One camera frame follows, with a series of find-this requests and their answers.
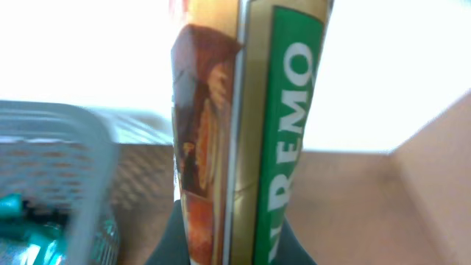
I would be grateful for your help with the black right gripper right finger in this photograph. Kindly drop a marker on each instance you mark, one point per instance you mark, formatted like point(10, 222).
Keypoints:
point(290, 251)

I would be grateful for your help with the grey plastic basket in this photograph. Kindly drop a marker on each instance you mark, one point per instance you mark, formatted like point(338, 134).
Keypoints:
point(66, 158)

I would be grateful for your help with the spaghetti pasta packet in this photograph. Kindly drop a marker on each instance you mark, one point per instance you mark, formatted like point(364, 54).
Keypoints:
point(243, 78)

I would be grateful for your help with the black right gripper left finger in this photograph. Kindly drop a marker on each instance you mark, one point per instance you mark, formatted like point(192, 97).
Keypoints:
point(172, 248)

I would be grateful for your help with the green snack bag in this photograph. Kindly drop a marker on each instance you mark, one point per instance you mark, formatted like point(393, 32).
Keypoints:
point(31, 237)

